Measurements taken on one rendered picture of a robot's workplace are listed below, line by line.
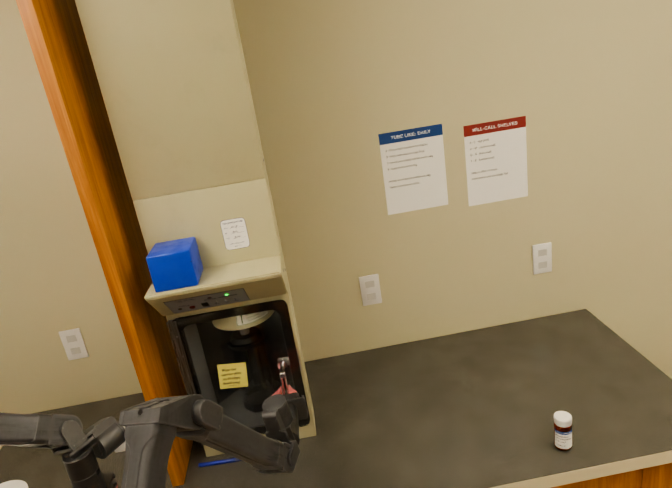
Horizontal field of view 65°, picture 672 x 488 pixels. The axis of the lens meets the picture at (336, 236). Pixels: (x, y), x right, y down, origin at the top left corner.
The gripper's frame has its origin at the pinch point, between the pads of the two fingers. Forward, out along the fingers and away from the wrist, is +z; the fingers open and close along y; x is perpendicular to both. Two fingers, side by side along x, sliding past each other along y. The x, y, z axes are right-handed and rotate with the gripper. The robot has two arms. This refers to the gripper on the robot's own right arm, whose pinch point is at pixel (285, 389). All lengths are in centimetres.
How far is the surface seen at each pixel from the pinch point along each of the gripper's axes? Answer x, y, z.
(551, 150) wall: -37, -99, 49
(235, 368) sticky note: -6.7, 12.2, 4.2
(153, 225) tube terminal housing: -49, 23, 7
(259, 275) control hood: -36.2, -0.6, -4.8
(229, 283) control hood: -35.8, 6.5, -5.1
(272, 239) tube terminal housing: -40.2, -4.5, 6.5
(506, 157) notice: -38, -83, 49
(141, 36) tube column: -91, 14, 8
